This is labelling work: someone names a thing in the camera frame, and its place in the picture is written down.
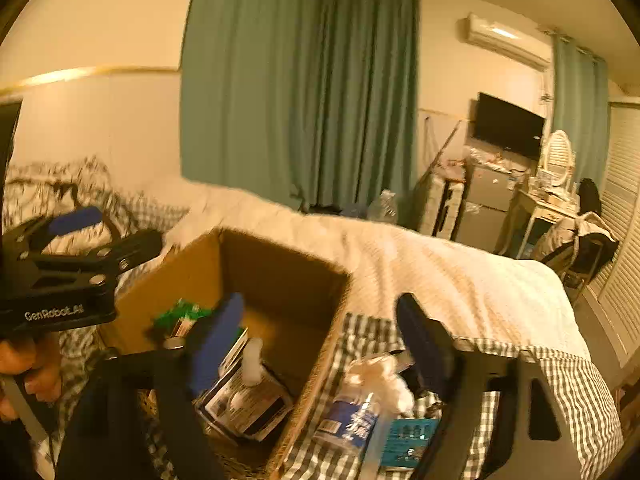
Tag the brown cardboard box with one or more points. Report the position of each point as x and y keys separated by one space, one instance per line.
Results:
x=280 y=270

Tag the black white patterned pillow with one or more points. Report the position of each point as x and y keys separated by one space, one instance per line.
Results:
x=90 y=180

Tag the black fluffy garment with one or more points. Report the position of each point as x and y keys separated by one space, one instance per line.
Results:
x=590 y=197

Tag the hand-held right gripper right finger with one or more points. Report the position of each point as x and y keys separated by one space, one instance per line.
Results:
x=420 y=345

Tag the thin broom sticks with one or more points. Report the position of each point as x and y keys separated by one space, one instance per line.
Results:
x=445 y=147

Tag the white fluffy blanket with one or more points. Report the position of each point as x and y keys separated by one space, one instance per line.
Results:
x=425 y=270

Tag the dark chair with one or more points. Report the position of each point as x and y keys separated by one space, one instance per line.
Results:
x=595 y=260

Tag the black television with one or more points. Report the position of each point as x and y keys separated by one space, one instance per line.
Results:
x=507 y=125

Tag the white printed pouch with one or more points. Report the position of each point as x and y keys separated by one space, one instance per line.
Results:
x=260 y=410

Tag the white air conditioner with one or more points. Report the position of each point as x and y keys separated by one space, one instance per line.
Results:
x=505 y=37

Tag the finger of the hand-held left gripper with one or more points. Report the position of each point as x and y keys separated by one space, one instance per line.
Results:
x=135 y=247
x=75 y=220

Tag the person's left hand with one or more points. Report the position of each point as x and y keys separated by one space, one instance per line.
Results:
x=35 y=360

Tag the white louvered wardrobe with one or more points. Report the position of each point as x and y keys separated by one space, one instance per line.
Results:
x=625 y=210

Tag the clear plastic water bottle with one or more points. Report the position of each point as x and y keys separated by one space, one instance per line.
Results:
x=382 y=207

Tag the teal packet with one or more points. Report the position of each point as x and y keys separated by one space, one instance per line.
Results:
x=410 y=440

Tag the white storage rack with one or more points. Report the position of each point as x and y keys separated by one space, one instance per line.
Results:
x=435 y=200

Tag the grey mini fridge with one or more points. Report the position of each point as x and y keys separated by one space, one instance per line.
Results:
x=485 y=210

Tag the oval white mirror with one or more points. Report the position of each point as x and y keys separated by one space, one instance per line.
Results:
x=557 y=157

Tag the white dressing table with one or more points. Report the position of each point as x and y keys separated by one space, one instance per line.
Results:
x=537 y=210

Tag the narrow green curtain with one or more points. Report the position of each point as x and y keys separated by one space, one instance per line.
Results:
x=580 y=110

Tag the chair with backpack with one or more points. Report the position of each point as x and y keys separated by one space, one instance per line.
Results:
x=585 y=230

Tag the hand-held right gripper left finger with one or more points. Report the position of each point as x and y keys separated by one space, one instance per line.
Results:
x=215 y=345

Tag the blue label cotton swab jar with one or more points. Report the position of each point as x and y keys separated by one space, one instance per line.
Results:
x=350 y=420

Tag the wide green curtain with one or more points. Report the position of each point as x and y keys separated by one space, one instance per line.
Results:
x=300 y=85

